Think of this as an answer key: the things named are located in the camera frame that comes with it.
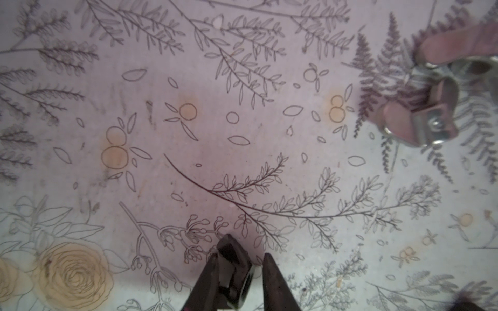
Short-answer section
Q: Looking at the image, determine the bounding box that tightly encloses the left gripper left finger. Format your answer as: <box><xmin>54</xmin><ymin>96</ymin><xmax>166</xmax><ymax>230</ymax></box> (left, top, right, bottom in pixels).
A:
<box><xmin>182</xmin><ymin>253</ymin><xmax>219</xmax><ymax>311</ymax></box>

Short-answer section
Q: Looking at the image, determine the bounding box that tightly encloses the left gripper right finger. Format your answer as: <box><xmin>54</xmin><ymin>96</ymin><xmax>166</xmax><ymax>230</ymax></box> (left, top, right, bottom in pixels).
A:
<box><xmin>262</xmin><ymin>253</ymin><xmax>301</xmax><ymax>311</ymax></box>

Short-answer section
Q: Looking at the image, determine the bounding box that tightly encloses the black clip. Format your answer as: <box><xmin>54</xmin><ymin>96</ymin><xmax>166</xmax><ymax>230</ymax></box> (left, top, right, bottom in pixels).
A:
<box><xmin>217</xmin><ymin>234</ymin><xmax>255</xmax><ymax>310</ymax></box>

